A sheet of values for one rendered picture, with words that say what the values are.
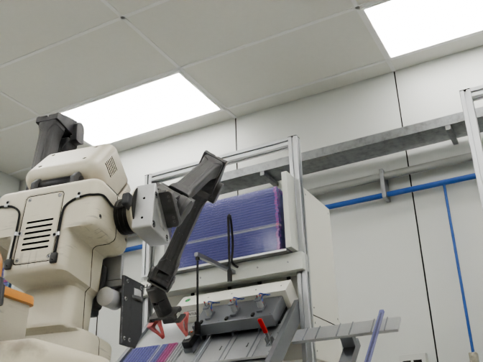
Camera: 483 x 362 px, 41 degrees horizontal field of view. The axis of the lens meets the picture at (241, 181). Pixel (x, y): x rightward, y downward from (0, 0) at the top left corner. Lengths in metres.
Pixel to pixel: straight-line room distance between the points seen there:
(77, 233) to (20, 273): 0.15
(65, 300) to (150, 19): 2.60
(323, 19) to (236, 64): 0.68
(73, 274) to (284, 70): 3.05
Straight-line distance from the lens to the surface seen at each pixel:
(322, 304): 2.72
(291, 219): 2.53
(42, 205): 1.53
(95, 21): 3.91
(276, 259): 2.53
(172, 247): 2.09
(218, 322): 2.45
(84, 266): 1.49
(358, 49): 4.18
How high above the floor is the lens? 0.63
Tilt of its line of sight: 24 degrees up
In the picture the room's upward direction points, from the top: 2 degrees counter-clockwise
